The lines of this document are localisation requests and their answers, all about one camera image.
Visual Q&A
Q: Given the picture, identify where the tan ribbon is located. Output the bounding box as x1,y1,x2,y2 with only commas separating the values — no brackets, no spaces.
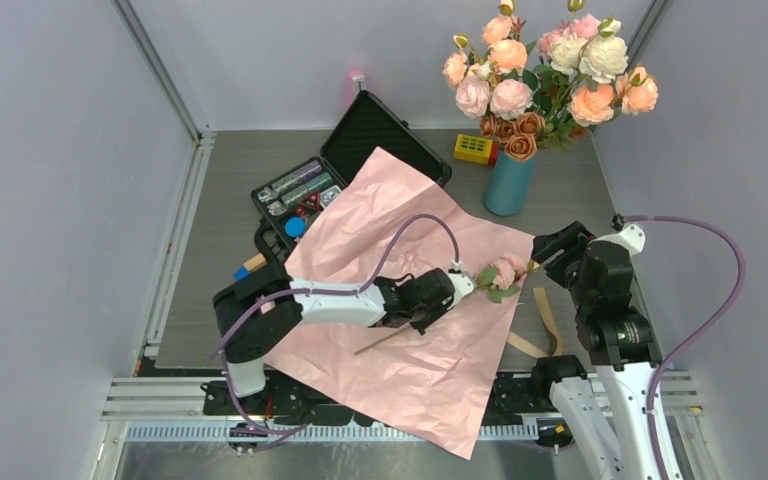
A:
506,287,564,359

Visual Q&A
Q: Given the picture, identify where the pink rose stem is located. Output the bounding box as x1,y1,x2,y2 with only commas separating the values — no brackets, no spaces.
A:
353,253,543,356

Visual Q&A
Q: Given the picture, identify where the peach rose stem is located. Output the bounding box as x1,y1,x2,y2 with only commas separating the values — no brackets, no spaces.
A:
556,64,660,139

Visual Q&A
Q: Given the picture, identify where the white rose stem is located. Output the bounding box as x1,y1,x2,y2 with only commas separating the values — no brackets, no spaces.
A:
547,15,628,104

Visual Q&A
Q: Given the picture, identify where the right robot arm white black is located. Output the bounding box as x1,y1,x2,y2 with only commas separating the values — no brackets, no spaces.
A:
530,221,683,479

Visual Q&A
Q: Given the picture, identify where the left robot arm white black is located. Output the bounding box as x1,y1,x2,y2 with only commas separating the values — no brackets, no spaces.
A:
212,263,476,414

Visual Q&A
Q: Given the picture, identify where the teal vase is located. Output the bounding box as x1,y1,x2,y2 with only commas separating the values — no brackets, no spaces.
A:
484,152,537,216

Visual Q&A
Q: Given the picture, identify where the pink rose bouquet in vase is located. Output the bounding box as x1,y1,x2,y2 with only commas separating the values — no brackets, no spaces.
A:
442,0,660,164

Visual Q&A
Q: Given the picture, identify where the yellow perforated block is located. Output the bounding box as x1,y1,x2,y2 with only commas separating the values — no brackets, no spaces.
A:
453,134,499,166

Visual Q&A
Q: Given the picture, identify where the blue round chip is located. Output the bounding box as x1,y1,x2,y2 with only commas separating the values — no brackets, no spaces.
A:
284,216,307,239

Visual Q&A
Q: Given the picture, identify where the black open poker case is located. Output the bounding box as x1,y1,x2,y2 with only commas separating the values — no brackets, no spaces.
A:
251,91,452,262

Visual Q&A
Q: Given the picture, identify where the wooden arch block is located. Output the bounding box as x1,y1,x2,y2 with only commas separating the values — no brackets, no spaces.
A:
243,253,268,272

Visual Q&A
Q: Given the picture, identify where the blue cube block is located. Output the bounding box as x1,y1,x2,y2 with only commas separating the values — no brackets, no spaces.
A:
233,267,250,281

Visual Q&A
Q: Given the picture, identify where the pink white bottle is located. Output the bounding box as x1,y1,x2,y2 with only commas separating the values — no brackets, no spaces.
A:
348,70,366,102

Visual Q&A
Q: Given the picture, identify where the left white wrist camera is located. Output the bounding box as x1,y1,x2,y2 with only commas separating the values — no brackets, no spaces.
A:
447,261,477,310

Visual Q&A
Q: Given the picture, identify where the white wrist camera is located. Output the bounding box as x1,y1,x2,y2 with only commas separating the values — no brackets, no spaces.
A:
447,261,477,310
612,223,646,257

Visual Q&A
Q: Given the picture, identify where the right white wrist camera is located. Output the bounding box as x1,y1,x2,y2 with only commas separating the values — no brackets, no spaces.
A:
612,223,646,257

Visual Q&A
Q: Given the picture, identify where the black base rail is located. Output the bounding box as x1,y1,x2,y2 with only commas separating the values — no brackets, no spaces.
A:
201,367,599,429

